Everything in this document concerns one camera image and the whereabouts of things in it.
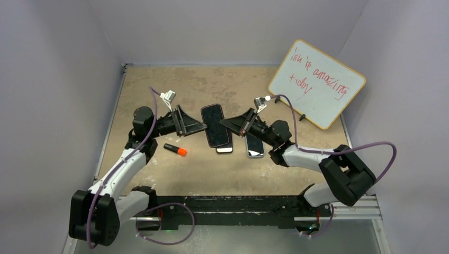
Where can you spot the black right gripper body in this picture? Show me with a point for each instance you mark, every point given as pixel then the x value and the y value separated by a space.
pixel 258 128

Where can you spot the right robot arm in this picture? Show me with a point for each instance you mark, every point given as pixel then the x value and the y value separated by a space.
pixel 347 177

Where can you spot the small black phone case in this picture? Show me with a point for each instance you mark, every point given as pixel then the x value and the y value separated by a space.
pixel 201 115

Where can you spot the whiteboard with red writing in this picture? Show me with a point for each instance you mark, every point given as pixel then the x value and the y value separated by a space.
pixel 317 85

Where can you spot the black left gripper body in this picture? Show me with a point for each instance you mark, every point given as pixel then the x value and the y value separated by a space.
pixel 168 125

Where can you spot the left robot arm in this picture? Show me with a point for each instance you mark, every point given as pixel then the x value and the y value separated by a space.
pixel 112 175

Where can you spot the aluminium frame rail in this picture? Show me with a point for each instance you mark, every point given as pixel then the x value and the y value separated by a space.
pixel 367 208

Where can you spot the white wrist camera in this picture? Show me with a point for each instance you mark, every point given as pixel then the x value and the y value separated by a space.
pixel 260 103
pixel 167 98

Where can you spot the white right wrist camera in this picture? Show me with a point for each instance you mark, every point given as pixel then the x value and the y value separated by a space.
pixel 260 103

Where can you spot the black orange highlighter marker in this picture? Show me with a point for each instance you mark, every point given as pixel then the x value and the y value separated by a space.
pixel 175 149

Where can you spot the light blue phone case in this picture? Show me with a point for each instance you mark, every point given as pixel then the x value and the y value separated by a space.
pixel 246 149

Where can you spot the black phone silver frame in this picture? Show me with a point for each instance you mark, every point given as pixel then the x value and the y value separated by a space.
pixel 226 148

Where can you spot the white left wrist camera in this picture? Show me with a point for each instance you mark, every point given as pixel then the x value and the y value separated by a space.
pixel 167 98

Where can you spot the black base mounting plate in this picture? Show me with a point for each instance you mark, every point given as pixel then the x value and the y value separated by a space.
pixel 284 212

